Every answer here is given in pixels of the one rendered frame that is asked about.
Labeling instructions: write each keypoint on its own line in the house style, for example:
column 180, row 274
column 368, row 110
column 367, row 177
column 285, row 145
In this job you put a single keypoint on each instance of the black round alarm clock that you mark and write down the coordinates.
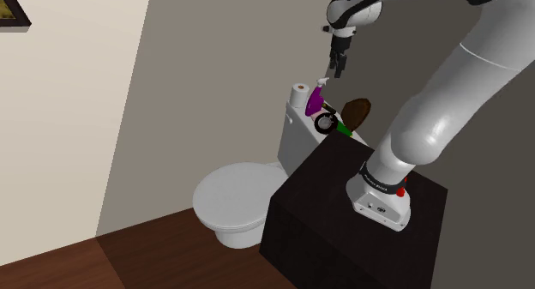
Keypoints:
column 326, row 123

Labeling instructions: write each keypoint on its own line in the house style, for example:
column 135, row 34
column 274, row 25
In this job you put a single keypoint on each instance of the dark robot stand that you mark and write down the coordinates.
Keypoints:
column 334, row 221

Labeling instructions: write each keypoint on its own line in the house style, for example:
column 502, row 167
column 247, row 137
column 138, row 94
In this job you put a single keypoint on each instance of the green bottle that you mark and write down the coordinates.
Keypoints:
column 345, row 129

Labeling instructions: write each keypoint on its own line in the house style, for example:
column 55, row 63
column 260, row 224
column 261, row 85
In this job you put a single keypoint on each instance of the dark framed wall picture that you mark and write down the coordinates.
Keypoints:
column 10, row 8

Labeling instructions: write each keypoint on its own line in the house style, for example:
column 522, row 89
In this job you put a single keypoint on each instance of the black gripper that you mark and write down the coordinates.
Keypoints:
column 339, row 56

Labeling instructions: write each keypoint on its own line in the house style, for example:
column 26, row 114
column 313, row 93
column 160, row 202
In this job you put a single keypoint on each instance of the pink black cylinder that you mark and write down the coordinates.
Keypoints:
column 327, row 108

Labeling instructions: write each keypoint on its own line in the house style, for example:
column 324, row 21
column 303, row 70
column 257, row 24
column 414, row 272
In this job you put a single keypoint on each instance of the white toilet paper roll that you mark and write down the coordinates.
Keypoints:
column 299, row 95

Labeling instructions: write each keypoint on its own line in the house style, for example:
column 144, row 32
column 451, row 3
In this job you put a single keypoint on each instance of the brown oval bowl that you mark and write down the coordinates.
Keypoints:
column 356, row 112

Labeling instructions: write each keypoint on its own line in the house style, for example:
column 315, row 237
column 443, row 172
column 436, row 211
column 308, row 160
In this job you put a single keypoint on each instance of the purple spray bottle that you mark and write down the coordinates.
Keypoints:
column 314, row 102

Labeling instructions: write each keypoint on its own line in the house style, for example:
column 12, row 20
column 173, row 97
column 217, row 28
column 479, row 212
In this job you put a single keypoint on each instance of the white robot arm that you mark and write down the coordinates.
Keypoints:
column 443, row 112

